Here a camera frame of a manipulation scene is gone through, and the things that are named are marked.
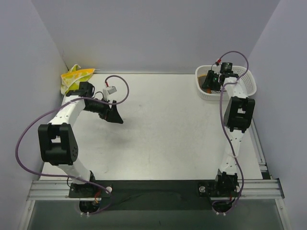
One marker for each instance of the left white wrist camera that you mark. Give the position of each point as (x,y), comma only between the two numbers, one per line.
(108,90)

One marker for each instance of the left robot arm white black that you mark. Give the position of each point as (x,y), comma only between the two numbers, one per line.
(57,141)

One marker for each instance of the aluminium frame rail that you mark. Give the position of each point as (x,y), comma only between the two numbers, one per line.
(249,189)

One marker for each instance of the orange grey towel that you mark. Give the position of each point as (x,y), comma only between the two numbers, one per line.
(200,81)

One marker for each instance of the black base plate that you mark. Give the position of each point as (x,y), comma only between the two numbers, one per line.
(155,195)

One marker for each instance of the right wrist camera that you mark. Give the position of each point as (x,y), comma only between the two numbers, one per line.
(226,68)

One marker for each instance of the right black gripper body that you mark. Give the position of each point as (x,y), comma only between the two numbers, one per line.
(210,84)

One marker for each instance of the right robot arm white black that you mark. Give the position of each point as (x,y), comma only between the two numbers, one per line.
(235,121)

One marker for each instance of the white plastic perforated basket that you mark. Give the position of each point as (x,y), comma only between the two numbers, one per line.
(247,83)

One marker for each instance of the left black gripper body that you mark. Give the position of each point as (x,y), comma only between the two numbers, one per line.
(108,113)

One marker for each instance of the yellow green towel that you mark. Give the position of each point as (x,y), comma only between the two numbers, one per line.
(72,79)

